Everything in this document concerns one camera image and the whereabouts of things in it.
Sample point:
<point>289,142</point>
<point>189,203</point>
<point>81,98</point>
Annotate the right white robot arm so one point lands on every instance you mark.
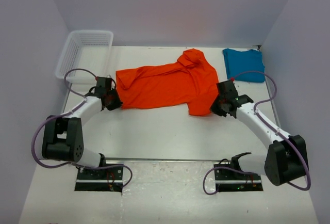
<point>286,157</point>

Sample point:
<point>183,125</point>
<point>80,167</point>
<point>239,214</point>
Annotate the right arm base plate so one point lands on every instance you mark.
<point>229,181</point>

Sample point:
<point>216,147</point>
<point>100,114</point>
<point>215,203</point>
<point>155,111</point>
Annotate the blue folded t shirt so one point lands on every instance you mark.
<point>246,66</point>

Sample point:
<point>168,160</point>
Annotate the orange t shirt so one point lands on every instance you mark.
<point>191,80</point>

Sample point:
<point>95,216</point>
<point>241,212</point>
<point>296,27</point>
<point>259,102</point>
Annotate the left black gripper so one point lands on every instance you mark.
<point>117,104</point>

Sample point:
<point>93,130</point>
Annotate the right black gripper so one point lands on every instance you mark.
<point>214,109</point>

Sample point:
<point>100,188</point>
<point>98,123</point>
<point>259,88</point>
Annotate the white plastic basket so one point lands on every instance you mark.
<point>85,49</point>

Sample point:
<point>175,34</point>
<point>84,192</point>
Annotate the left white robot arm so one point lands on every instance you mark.
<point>63,138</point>

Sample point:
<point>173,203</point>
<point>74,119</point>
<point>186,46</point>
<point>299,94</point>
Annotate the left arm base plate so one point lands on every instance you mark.
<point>108,180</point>

